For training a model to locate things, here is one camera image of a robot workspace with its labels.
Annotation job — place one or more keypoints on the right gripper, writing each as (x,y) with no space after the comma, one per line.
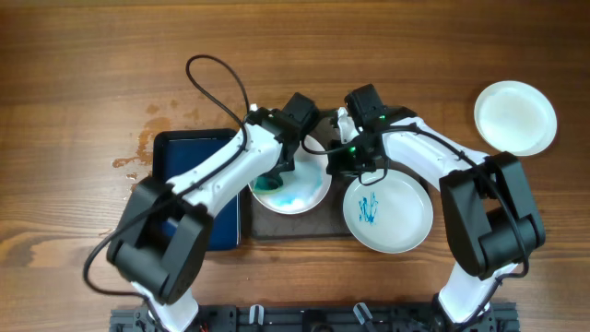
(338,165)

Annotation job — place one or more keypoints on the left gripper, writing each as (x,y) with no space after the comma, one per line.
(287,166)

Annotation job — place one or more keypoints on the white plate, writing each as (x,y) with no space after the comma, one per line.
(515,117)
(392,215)
(302,190)

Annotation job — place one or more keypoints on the green and yellow sponge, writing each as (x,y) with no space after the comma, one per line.
(267,183)

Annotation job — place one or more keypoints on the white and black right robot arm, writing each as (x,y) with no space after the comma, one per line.
(491,218)

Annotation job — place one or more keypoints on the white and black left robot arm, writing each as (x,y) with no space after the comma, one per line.
(163,235)

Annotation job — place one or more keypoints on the dark brown serving tray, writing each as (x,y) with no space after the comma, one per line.
(323,221)

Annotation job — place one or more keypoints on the dark blue tray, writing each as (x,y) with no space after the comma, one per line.
(176,152)

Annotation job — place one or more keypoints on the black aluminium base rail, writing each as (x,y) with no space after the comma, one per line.
(418,316)

